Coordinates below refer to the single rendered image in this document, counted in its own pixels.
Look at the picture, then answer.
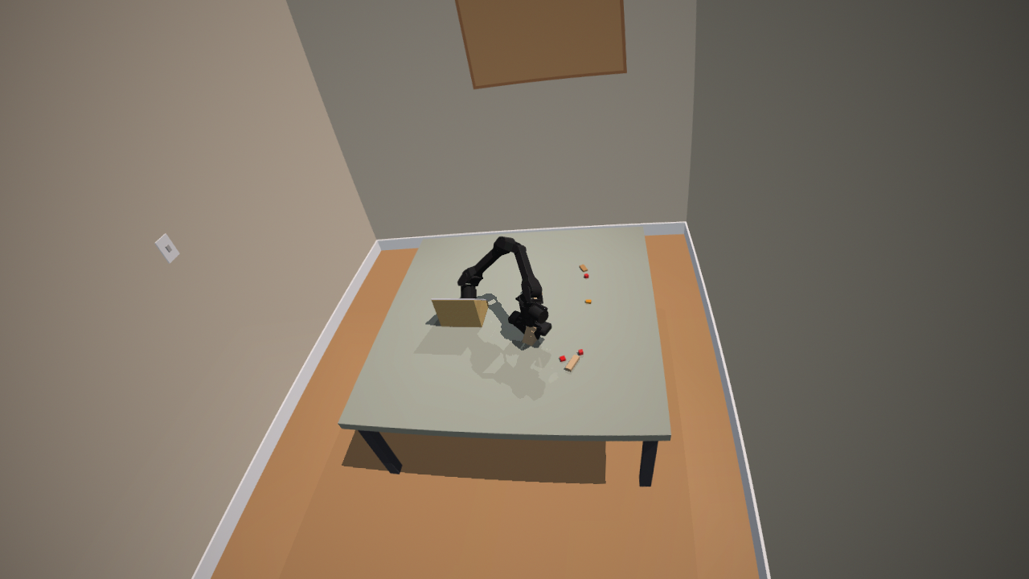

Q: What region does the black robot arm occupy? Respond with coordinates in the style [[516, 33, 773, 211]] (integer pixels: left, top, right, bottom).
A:
[[457, 236, 548, 324]]

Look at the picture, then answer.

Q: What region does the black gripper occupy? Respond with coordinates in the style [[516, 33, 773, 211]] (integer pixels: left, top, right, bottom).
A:
[[508, 310, 552, 340]]

